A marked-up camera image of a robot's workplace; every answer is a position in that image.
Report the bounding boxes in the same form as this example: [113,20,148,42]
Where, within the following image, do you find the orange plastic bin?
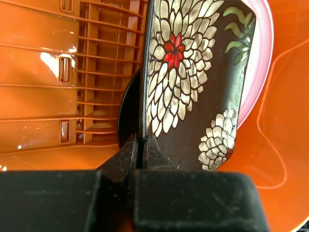
[0,0,309,232]

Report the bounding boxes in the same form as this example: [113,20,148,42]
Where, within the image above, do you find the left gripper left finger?
[0,135,139,232]

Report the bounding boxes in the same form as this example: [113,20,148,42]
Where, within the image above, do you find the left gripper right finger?
[132,136,269,232]

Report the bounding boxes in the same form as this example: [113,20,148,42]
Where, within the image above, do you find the black round plate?
[117,69,140,148]

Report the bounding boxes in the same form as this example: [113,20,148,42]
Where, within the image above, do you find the pink round plate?
[238,0,274,128]

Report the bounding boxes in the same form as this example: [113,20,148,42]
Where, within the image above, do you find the black floral square plate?
[140,0,256,172]

